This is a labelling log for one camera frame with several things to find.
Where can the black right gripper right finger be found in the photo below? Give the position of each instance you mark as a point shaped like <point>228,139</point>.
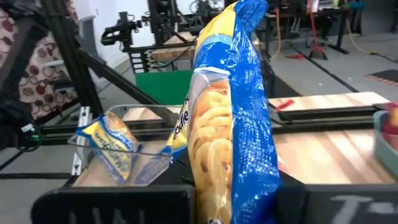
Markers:
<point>342,205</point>

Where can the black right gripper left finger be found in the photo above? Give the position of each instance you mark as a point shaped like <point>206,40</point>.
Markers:
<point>109,205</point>

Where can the blue Maruchan ramen packet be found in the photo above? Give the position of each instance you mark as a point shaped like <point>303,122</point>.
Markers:
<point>154,169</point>
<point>105,140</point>
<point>245,109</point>

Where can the red Maruchan ramen packet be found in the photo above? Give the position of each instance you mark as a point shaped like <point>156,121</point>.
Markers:
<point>392,121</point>

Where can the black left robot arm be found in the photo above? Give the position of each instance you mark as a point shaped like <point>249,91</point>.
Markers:
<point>15,124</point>

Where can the black robot arm on rig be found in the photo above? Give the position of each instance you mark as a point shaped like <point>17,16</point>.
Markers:
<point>124,29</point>

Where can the green plastic bin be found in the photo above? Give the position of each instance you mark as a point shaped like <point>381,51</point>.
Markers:
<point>384,152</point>

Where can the clear plastic bin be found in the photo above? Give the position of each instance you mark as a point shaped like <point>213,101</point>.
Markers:
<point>146,146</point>

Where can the small red object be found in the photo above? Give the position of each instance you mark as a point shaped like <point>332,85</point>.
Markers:
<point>285,105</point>

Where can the green panel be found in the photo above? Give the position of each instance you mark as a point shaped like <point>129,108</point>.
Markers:
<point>161,87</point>

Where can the black floor mat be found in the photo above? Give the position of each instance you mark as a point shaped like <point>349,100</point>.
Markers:
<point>385,77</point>

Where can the circle patterned cloth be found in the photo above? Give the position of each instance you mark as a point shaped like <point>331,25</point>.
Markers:
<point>34,77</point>

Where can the red floor stand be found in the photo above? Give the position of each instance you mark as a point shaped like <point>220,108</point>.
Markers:
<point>317,46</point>

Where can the black desk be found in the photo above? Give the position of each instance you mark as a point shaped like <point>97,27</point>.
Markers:
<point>342,34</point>

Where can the black table frame rail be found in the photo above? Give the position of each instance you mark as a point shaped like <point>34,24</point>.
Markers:
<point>326,119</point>

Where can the silver aluminium bracket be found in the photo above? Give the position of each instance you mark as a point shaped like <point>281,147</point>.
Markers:
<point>84,115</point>

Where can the black diagonal frame brace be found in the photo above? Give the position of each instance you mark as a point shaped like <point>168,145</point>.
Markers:
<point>124,84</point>

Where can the black aluminium frame post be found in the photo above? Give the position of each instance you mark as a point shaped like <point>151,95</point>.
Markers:
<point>71,56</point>

